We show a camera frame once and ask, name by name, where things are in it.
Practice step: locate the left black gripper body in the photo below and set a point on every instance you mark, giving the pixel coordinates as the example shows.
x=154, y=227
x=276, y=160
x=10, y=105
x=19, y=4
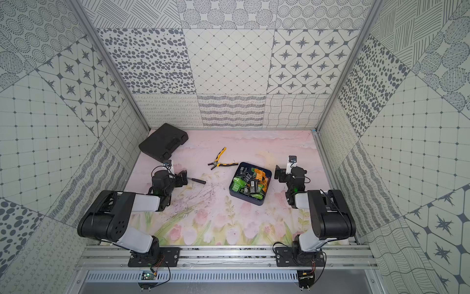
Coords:
x=182, y=178

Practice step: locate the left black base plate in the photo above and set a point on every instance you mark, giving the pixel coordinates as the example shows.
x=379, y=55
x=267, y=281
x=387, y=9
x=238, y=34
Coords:
x=164, y=255

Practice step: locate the black plastic tool case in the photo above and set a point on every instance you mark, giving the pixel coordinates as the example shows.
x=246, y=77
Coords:
x=163, y=142

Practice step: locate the dark blue storage box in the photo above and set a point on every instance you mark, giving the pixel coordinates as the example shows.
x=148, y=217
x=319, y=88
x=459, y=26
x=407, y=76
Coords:
x=257, y=179

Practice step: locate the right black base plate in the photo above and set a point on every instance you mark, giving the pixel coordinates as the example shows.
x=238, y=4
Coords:
x=289, y=257

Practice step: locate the green snack packet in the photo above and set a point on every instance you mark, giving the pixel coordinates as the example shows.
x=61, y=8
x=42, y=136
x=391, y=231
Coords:
x=238, y=184

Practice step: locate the right black controller box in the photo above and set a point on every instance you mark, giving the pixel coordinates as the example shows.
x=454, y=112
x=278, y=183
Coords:
x=306, y=279

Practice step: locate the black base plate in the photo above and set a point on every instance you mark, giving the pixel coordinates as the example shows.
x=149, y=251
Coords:
x=289, y=257
x=164, y=255

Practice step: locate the green circuit board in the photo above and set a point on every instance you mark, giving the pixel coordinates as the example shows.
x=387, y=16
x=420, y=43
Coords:
x=148, y=276

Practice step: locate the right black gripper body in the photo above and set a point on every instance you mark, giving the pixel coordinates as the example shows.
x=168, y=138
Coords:
x=283, y=176

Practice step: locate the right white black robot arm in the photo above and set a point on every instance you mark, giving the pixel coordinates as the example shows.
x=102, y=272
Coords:
x=330, y=217

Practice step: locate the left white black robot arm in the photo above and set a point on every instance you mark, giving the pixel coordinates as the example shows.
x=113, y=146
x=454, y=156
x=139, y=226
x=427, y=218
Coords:
x=108, y=219

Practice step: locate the aluminium mounting rail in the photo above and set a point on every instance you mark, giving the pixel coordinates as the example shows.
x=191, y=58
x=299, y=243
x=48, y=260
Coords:
x=343, y=257

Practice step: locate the white vent grille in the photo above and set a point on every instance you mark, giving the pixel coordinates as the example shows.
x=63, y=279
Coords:
x=273, y=275

